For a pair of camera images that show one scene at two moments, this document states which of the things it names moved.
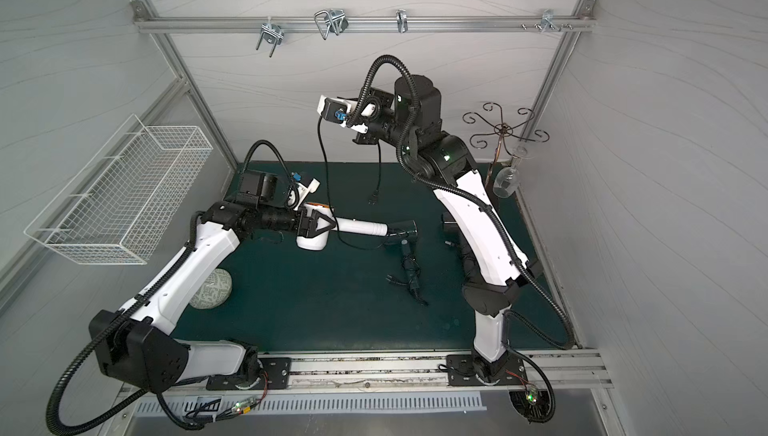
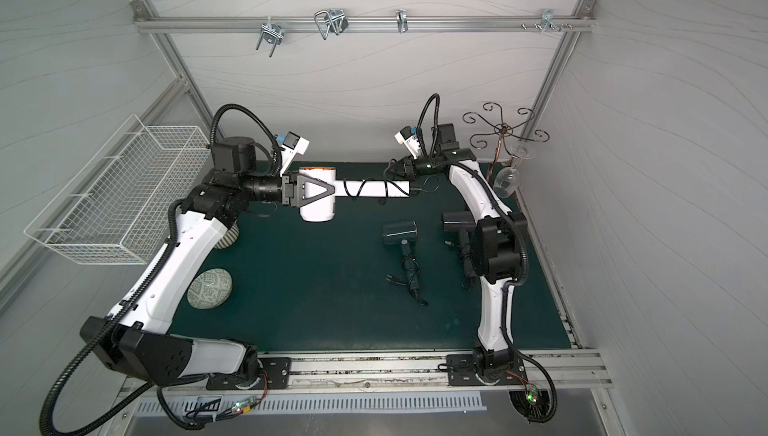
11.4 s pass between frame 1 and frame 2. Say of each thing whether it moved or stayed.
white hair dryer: moved
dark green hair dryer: stayed
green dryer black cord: stayed
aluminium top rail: stayed
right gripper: moved
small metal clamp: stayed
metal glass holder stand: stayed
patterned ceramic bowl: stayed
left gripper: moved
